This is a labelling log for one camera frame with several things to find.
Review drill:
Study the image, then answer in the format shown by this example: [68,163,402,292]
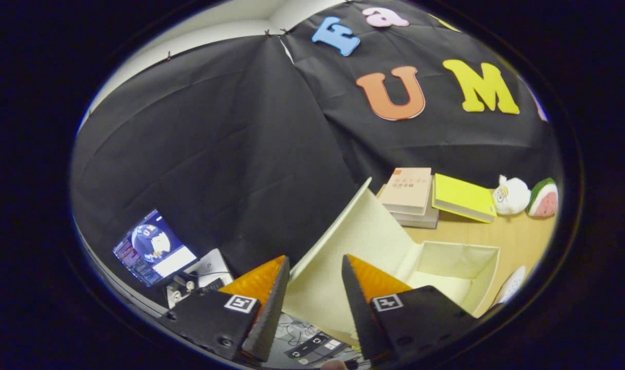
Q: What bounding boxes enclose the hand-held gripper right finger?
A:
[341,254,479,366]

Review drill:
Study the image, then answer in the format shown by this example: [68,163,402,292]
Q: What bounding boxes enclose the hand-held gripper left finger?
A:
[158,255,291,363]

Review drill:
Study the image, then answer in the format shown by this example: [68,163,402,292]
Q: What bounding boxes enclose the cream fabric storage box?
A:
[282,177,501,346]

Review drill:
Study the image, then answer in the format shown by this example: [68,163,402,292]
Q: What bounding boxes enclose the white canvas shoe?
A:
[492,265,527,307]

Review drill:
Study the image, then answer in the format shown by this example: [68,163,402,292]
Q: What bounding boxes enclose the open silver laptop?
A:
[112,208,234,296]

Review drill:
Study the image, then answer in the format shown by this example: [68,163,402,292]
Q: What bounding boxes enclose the black power strip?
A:
[284,331,344,360]

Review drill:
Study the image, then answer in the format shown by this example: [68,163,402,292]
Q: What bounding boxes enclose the yellow cover book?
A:
[432,173,497,224]

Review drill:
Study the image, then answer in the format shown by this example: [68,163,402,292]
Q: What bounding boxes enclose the black backdrop cloth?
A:
[70,0,565,304]

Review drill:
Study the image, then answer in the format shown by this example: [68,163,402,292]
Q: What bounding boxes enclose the white plush toy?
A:
[492,175,532,215]

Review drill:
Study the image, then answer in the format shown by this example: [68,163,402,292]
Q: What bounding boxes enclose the watermelon slice plush toy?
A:
[527,178,559,218]

